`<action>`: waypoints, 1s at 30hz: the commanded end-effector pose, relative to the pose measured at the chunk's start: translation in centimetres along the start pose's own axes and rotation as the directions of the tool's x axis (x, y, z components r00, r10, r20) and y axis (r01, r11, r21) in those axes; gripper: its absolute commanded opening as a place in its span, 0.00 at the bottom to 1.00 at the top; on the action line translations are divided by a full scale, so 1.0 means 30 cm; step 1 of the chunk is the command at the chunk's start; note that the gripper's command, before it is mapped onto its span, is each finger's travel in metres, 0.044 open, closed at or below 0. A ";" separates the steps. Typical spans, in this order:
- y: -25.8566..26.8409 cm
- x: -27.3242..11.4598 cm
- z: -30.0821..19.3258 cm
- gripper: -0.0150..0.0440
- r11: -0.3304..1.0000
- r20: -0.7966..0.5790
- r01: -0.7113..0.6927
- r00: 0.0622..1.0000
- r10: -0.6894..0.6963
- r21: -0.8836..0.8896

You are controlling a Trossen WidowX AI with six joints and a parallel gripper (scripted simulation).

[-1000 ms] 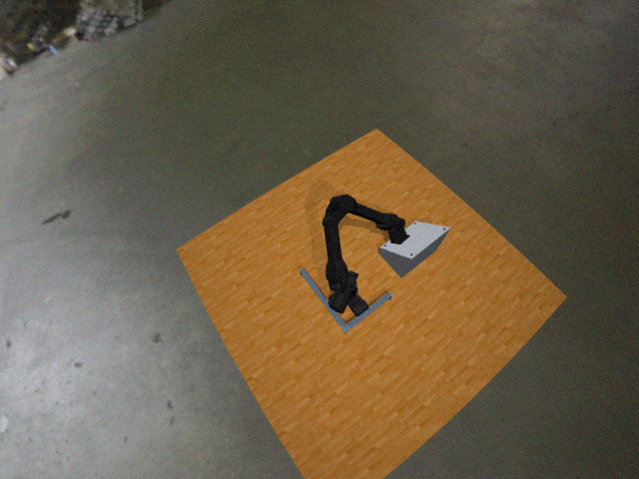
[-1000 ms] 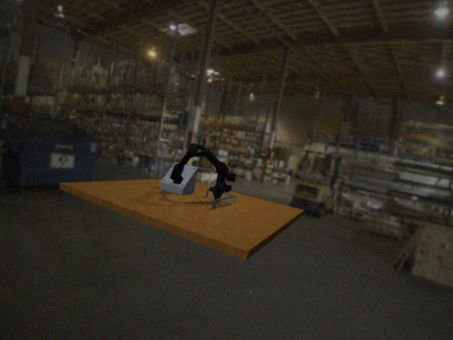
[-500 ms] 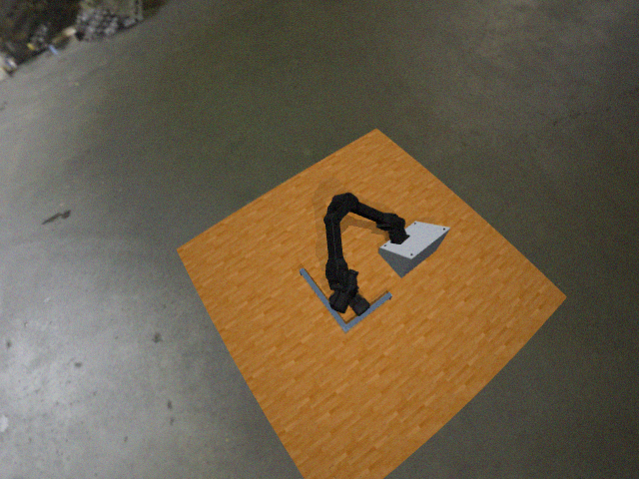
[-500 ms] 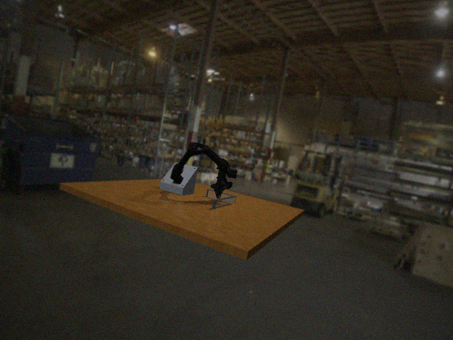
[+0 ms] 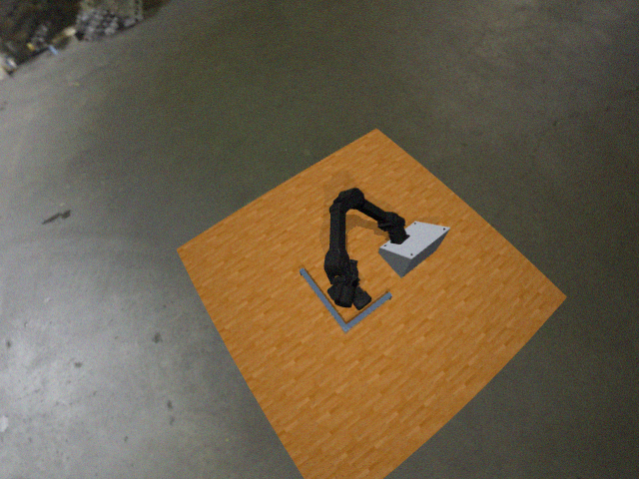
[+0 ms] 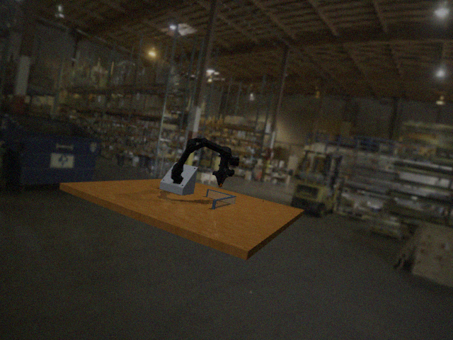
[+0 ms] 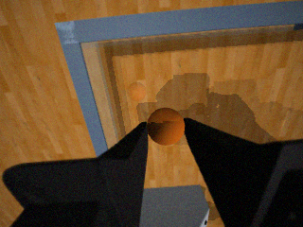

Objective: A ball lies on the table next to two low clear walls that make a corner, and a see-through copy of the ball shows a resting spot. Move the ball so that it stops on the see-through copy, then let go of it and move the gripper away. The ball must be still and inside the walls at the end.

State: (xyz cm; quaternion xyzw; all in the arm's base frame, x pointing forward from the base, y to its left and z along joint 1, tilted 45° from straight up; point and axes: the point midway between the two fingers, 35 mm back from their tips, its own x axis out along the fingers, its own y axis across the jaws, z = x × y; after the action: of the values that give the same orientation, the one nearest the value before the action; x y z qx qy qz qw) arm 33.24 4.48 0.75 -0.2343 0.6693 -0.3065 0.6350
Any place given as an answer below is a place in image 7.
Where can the blue-grey l-shaped wall top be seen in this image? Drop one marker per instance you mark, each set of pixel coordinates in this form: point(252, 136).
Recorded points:
point(157, 23)

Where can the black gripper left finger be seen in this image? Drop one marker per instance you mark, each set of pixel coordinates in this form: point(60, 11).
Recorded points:
point(115, 178)

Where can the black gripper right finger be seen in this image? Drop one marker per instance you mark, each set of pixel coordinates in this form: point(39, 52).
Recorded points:
point(241, 176)

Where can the clear l-shaped low wall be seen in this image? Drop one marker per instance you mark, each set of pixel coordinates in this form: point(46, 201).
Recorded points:
point(98, 81)

